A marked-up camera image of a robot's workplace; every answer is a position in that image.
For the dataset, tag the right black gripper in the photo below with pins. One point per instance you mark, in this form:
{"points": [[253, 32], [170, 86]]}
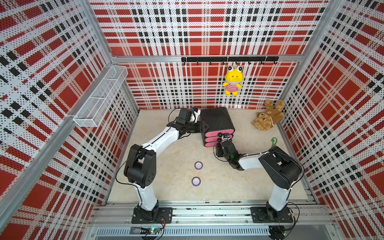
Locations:
{"points": [[218, 150]]}

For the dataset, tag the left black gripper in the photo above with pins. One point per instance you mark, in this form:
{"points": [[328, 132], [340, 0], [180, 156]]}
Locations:
{"points": [[199, 128]]}

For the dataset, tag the black pink drawer cabinet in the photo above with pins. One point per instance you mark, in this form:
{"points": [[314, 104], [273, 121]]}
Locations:
{"points": [[219, 122]]}

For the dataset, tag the purple tape roll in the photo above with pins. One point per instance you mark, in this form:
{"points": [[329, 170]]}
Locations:
{"points": [[196, 181], [198, 165]]}

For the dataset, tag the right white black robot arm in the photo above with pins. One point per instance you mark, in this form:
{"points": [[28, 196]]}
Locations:
{"points": [[283, 170]]}

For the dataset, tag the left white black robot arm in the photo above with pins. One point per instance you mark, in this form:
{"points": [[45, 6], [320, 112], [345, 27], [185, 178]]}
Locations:
{"points": [[141, 165]]}

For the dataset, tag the brown teddy bear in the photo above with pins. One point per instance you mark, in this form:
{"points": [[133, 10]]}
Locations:
{"points": [[270, 117]]}

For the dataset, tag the yellow frog plush toy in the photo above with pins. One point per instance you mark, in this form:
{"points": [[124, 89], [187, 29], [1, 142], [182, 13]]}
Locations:
{"points": [[233, 79]]}

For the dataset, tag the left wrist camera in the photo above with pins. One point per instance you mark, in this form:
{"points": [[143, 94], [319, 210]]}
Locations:
{"points": [[195, 112]]}

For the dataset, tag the green keychain toy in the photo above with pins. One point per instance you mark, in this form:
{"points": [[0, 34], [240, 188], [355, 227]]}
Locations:
{"points": [[274, 141]]}

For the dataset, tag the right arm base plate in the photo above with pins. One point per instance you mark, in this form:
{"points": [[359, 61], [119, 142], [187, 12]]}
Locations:
{"points": [[270, 215]]}

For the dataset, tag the black hook rail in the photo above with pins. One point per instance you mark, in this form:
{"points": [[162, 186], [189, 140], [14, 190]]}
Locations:
{"points": [[260, 59]]}

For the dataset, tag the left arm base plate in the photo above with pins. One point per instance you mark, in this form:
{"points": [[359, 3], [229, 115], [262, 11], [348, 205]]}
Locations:
{"points": [[141, 216]]}

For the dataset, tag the white wire mesh shelf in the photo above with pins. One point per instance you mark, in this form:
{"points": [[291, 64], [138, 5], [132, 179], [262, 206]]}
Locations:
{"points": [[96, 106]]}

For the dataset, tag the aluminium front rail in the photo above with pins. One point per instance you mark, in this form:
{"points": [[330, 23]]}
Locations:
{"points": [[305, 220]]}

